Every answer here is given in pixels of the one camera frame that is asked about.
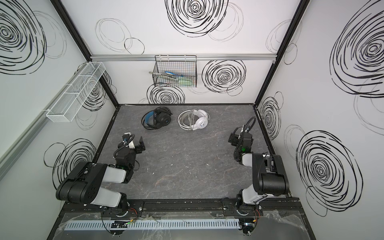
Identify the aluminium wall rail back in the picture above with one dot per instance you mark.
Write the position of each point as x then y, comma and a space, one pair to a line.
183, 57

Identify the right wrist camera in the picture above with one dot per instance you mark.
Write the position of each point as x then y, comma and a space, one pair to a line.
237, 132

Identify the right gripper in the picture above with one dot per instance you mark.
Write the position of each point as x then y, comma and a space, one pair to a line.
237, 139

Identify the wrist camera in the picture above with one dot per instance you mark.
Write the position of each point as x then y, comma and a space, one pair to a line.
128, 140
237, 132

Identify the items in wire basket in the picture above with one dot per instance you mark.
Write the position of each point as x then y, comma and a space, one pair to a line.
169, 78

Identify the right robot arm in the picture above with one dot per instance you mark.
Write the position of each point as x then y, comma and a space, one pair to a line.
269, 178

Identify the white headphones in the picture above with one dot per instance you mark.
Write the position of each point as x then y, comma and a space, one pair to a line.
192, 120

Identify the aluminium wall rail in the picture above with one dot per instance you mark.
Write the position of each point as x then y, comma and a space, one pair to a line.
183, 57
13, 153

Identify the aluminium wall rail left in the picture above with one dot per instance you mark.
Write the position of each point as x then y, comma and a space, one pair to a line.
13, 153

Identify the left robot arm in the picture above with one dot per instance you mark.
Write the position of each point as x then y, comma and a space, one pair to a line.
84, 183

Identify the white slotted cable duct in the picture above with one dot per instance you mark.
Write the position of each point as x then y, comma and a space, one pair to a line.
116, 225

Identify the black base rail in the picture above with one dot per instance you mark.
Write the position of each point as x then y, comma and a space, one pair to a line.
217, 208

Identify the black blue gaming headset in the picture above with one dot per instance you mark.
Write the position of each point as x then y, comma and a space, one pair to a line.
157, 118

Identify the white mesh wall tray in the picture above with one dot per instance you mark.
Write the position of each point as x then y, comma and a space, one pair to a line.
83, 91

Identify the black corner frame post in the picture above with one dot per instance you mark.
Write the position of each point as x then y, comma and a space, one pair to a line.
66, 19

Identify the black wire basket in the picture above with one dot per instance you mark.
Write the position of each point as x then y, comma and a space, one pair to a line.
186, 68

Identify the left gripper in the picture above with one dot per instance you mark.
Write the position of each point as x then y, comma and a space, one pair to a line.
139, 146

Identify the right black corner post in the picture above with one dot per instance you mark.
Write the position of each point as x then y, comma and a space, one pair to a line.
303, 4

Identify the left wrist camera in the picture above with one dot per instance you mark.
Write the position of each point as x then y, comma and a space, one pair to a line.
128, 140

